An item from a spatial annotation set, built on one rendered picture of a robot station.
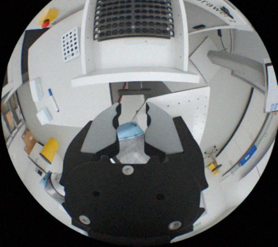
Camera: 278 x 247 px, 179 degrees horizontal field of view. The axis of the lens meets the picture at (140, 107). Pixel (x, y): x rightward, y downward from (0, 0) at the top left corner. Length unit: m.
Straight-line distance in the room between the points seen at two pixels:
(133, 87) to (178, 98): 0.25
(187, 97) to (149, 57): 0.24
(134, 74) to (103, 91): 0.23
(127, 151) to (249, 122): 2.95
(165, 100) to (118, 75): 0.26
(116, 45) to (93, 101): 0.25
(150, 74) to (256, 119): 2.88
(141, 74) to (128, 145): 0.18
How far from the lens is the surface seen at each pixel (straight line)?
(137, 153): 0.29
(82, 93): 0.44
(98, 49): 0.30
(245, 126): 3.06
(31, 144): 4.62
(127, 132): 0.27
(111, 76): 0.19
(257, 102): 2.97
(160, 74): 0.19
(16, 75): 0.85
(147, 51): 0.28
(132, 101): 1.24
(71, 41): 0.42
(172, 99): 0.41
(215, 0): 0.42
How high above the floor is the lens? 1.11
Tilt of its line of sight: 61 degrees down
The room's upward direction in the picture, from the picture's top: 176 degrees clockwise
